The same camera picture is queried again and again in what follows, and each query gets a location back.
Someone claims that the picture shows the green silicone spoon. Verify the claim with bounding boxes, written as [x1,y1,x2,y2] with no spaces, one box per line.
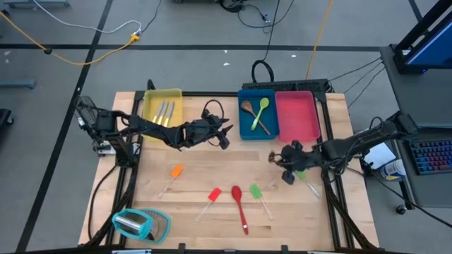
[250,97,270,132]

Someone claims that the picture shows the black chair base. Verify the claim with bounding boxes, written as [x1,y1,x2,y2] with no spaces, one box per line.
[0,108,16,128]

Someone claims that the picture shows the black hanging cable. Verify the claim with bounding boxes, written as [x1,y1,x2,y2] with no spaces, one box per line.
[251,0,282,85]

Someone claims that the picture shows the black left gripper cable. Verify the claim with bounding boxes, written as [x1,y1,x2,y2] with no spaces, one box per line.
[202,99,225,119]

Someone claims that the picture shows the backlit rainbow keyboard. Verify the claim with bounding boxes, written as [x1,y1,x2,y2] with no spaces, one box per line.
[408,138,452,176]

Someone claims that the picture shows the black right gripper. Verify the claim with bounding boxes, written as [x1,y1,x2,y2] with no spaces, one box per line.
[273,140,323,172]

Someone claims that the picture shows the black perforated computer box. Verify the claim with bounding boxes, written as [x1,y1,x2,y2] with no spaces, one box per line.
[242,78,331,95]

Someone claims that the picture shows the teal framed metal grater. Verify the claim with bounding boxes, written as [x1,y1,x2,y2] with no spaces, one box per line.
[111,207,172,246]

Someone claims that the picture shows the white floor cable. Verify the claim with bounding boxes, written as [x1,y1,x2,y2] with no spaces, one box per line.
[32,0,143,35]

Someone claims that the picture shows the red silicone spoon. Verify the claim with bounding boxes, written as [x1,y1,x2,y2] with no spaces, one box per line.
[230,185,250,236]

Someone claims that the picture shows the monitor on black stand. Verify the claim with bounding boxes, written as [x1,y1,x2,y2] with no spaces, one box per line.
[393,0,452,75]

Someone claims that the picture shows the black floor cable bundle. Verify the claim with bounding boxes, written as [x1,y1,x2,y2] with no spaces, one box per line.
[218,0,296,35]

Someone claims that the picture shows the brown wooden spoon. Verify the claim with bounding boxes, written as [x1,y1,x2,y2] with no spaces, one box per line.
[240,99,273,136]

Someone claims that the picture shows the white bottle blue label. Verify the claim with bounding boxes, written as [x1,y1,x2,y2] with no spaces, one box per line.
[379,158,408,182]

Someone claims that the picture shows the grey blue floor bar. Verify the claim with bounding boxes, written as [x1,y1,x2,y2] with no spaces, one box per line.
[3,0,70,9]
[0,78,37,90]

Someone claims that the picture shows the pink plastic bin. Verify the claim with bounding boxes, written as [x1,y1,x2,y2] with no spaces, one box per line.
[274,90,322,143]

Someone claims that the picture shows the green spatula clear handle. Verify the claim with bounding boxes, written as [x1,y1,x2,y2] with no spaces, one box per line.
[249,183,275,221]
[295,169,322,200]

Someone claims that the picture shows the dark grey desk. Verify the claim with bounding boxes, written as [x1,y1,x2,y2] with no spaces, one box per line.
[389,126,452,209]

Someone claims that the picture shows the blue plastic bin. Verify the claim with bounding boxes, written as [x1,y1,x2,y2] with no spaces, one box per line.
[237,88,281,142]

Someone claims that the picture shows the yellow plastic bin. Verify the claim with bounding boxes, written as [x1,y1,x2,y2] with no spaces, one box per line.
[141,87,185,143]

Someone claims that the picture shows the black wire basket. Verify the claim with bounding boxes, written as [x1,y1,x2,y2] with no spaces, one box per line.
[73,95,99,118]

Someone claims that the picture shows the black aluminium table frame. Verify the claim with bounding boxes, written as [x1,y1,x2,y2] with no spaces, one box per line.
[79,79,381,254]

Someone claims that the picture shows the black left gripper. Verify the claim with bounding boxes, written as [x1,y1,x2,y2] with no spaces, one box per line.
[177,113,235,150]

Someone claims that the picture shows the orange spatula clear handle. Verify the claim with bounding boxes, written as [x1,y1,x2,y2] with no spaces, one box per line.
[158,164,185,199]

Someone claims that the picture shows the black computer cables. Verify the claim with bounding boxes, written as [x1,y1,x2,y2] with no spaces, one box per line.
[328,56,386,109]

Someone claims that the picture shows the red spatula clear handle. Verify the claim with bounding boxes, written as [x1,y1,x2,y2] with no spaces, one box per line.
[194,187,223,224]

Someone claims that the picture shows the yellow hanging cable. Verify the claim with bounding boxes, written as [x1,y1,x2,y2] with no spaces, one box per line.
[304,0,335,80]

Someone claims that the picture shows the yellow floor cable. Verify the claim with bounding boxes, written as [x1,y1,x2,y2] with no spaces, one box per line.
[0,10,143,67]

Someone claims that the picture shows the white paper sheet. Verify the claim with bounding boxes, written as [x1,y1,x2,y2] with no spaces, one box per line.
[363,142,398,171]

